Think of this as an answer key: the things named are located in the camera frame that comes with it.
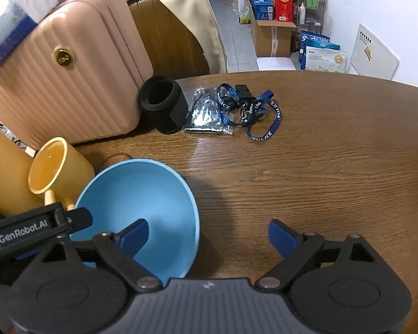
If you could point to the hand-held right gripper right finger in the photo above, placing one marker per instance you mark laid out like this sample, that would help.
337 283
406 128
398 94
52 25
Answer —
285 238

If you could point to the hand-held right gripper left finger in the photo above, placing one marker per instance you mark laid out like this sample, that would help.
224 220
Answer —
134 236

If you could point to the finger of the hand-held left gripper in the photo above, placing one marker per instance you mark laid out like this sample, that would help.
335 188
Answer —
80 219

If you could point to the blue bowl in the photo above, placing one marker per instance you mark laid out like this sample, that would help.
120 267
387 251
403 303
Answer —
142 188

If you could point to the yellow mug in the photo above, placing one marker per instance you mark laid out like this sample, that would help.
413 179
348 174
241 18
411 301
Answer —
69 167

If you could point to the silver foil packet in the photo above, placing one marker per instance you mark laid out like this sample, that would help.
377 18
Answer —
205 118

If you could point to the black key fob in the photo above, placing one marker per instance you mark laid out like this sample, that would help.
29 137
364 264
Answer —
243 92

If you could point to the pink ribbed suitcase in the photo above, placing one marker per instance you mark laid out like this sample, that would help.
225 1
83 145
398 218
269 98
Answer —
90 59

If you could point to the white stool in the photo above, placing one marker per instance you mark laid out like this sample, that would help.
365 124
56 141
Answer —
275 64

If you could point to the white green printed bag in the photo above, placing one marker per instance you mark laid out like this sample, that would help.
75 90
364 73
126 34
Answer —
325 61

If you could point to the brown wooden chair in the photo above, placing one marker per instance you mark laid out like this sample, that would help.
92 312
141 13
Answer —
167 41

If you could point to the cardboard box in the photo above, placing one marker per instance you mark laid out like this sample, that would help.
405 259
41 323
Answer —
264 40

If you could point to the blue white package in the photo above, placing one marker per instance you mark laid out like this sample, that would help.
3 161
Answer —
317 40

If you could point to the white panel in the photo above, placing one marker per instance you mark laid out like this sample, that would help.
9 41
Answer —
372 52

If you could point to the white blue tissue pack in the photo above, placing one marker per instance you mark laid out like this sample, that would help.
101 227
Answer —
10 17

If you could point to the blue box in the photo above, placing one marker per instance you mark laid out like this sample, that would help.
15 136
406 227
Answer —
263 7

